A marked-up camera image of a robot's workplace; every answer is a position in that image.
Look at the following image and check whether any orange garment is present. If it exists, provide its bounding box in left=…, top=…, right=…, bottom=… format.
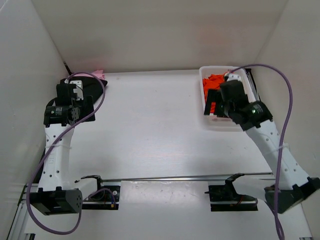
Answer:
left=202, top=73, right=225, bottom=102

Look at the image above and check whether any black t shirt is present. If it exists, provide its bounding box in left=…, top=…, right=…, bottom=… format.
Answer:
left=79, top=76, right=103, bottom=103

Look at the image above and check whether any white plastic basket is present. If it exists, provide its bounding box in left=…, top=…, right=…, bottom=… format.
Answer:
left=199, top=65, right=259, bottom=132

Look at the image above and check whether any pink t shirt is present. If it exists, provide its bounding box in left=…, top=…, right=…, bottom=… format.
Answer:
left=92, top=70, right=106, bottom=80

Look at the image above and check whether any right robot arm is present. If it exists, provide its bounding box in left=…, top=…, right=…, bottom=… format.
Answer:
left=207, top=72, right=320, bottom=214

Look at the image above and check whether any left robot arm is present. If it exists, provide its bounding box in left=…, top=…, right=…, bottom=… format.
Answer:
left=29, top=76, right=107, bottom=216

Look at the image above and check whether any white front cover board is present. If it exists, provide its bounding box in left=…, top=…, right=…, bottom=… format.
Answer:
left=23, top=178, right=313, bottom=237

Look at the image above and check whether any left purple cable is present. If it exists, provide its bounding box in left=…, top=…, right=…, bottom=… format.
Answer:
left=26, top=72, right=117, bottom=235

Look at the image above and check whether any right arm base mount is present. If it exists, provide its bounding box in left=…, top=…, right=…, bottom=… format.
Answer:
left=205, top=173, right=259, bottom=212

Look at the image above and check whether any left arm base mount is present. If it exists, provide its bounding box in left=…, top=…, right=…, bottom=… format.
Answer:
left=74, top=175, right=121, bottom=211

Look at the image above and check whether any aluminium table frame rail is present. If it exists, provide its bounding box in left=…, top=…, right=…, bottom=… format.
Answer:
left=6, top=184, right=36, bottom=240

